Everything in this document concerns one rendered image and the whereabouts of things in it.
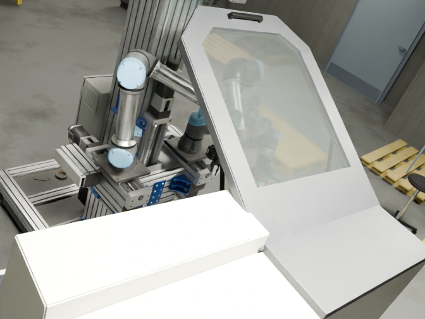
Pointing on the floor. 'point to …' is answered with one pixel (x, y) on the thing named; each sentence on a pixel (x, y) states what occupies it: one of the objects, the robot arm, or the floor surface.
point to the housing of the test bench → (296, 277)
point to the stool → (417, 181)
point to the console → (123, 256)
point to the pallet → (381, 168)
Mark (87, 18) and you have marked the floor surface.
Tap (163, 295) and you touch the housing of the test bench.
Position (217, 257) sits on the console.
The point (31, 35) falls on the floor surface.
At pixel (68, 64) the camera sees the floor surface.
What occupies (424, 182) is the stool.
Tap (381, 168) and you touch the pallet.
